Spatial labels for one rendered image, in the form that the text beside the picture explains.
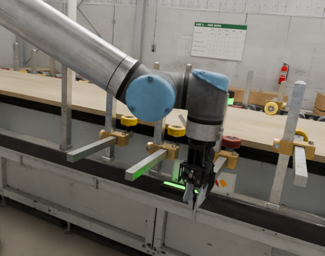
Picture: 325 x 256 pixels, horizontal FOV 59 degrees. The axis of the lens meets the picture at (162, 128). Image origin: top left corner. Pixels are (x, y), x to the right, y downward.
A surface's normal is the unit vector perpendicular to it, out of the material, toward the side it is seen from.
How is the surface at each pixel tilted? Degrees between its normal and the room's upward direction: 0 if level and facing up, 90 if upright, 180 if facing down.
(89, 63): 94
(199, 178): 90
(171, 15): 90
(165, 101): 92
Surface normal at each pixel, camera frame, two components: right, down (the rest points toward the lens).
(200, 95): -0.09, 0.21
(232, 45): -0.32, 0.22
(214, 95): 0.12, 0.27
